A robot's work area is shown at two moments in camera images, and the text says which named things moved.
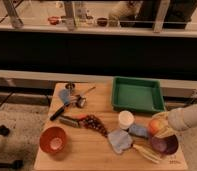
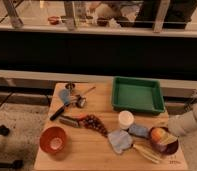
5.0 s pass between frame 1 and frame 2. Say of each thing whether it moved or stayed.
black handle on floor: stayed
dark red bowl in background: stayed
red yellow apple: moved
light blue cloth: stayed
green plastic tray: stayed
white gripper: moved
